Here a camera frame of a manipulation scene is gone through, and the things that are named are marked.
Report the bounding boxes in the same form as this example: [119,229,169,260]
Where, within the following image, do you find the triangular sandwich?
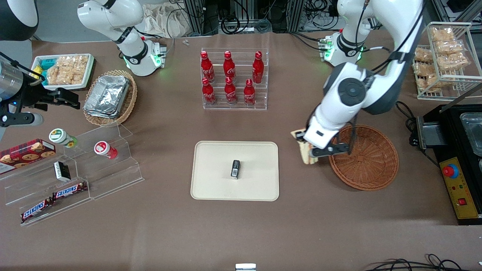
[291,129,319,165]

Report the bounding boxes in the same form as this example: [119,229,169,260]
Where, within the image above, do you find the black heating appliance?
[416,104,482,226]

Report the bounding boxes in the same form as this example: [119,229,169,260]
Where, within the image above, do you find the black appliance power cable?
[395,101,441,168]

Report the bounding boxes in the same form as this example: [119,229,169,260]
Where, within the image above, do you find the clear rice cracker packet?
[73,56,89,81]
[47,65,63,85]
[59,56,76,84]

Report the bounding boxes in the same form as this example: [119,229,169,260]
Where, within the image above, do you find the light oval wicker basket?
[83,70,138,126]

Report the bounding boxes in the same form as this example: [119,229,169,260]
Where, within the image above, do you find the yellow control panel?
[439,157,481,220]

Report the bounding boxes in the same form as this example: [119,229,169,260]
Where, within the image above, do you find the white cloth bag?
[141,3,194,38]

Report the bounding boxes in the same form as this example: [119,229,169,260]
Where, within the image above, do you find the black floor cables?
[363,253,482,271]

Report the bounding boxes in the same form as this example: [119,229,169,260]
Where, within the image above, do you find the cream plastic serving tray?
[190,141,280,202]

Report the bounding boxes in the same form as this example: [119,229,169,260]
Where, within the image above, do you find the brown round wicker basket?
[329,125,400,191]

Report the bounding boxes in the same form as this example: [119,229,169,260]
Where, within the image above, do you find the coiled black cable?
[220,15,241,35]

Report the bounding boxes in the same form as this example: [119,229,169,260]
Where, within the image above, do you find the bagged fried snack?
[415,48,434,62]
[437,52,470,71]
[435,40,465,55]
[432,28,455,42]
[413,61,435,76]
[417,75,450,92]

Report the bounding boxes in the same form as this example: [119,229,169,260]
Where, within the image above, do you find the white wire rack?
[413,22,474,101]

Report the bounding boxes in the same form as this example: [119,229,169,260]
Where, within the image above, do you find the white rectangular snack container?
[31,53,95,91]

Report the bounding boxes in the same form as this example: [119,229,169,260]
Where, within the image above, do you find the metal pan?
[460,112,482,157]

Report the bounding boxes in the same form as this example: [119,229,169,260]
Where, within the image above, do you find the green sunflower lidded cup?
[49,128,78,148]

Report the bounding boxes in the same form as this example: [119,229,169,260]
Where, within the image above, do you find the aluminium frame post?
[183,0,206,36]
[288,0,305,32]

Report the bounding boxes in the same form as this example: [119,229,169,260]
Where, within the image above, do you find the clear acrylic tiered shelf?
[0,123,145,227]

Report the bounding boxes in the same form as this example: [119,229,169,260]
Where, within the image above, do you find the red cola bottle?
[252,51,265,84]
[223,51,236,79]
[224,76,238,105]
[201,78,217,106]
[243,79,256,106]
[200,51,215,83]

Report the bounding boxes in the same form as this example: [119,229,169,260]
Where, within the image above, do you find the red lidded yogurt cup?
[94,141,118,160]

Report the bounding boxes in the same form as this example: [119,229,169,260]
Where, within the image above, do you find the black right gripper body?
[14,84,63,113]

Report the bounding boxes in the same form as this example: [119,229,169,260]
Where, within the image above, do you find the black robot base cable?
[289,32,327,51]

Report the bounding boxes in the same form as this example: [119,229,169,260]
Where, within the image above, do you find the stack of foil trays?
[84,75,130,118]

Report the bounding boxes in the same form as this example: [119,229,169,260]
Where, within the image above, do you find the clear acrylic bottle rack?
[201,48,270,111]

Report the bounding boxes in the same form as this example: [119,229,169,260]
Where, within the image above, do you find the Snickers chocolate bar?
[52,182,88,200]
[21,198,53,223]

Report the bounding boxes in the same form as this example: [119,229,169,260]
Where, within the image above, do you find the red tartan cookie box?
[0,139,56,174]

